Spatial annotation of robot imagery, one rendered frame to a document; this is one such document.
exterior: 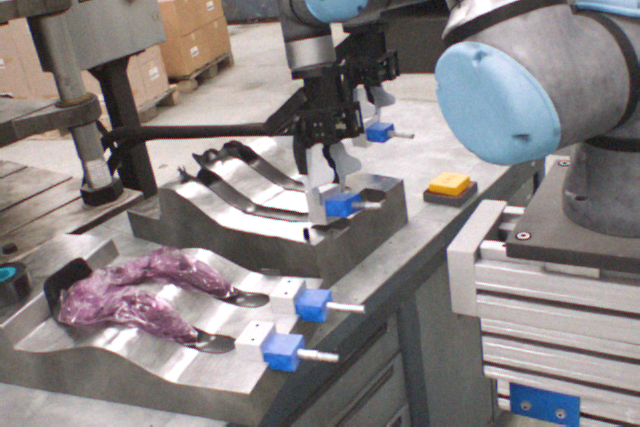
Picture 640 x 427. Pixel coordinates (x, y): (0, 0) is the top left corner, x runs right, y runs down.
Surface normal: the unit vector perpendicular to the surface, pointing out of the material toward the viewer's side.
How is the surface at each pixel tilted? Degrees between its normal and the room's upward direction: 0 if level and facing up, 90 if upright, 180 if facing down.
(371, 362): 90
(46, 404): 0
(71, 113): 90
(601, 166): 73
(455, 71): 97
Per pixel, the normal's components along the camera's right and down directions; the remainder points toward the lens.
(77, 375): -0.35, 0.42
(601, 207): -0.76, 0.07
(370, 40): -0.60, 0.41
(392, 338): 0.78, 0.14
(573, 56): 0.35, -0.20
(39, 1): 0.26, 0.35
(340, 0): 0.40, 0.12
